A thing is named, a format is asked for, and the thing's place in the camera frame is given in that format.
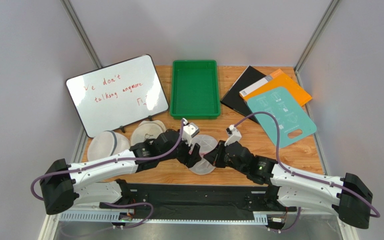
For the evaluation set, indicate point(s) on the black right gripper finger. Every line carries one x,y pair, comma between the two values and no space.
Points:
212,158
219,150

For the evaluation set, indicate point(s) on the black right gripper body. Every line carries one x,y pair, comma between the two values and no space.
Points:
223,153

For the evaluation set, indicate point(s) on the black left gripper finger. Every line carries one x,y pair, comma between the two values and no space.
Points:
196,152
188,160

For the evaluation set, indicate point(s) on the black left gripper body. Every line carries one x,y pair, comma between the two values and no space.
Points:
182,148

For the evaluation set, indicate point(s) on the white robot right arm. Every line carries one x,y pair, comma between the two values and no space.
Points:
346,197

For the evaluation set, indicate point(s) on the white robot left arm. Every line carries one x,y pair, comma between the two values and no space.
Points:
65,185

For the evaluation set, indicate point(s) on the green plastic tray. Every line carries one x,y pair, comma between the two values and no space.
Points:
195,90

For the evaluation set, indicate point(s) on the teal plastic board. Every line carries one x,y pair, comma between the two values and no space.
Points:
294,123

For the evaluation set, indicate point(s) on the orange notebook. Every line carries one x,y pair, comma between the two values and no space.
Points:
275,80

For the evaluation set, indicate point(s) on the whiteboard with red writing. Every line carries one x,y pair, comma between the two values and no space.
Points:
117,95

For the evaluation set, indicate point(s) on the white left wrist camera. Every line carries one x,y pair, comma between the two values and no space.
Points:
189,131

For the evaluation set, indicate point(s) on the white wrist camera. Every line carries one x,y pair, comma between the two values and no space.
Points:
189,131
233,134

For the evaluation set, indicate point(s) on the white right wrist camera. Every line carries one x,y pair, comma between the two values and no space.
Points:
233,134

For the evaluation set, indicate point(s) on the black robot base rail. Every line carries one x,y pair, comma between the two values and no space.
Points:
199,202

